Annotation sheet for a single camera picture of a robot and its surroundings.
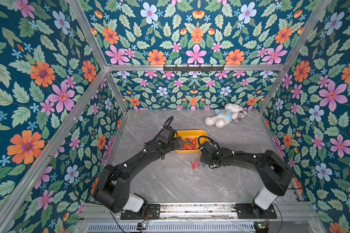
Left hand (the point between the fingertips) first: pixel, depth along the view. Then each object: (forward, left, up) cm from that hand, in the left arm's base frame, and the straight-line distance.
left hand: (178, 142), depth 87 cm
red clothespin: (-10, -8, -12) cm, 18 cm away
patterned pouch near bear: (+28, -51, -9) cm, 59 cm away
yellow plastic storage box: (-2, -14, +8) cm, 16 cm away
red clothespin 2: (-10, -11, -11) cm, 19 cm away
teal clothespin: (-11, -15, -10) cm, 21 cm away
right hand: (-7, -15, -10) cm, 19 cm away
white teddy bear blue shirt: (+21, -34, -3) cm, 41 cm away
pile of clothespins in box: (+5, -7, -10) cm, 13 cm away
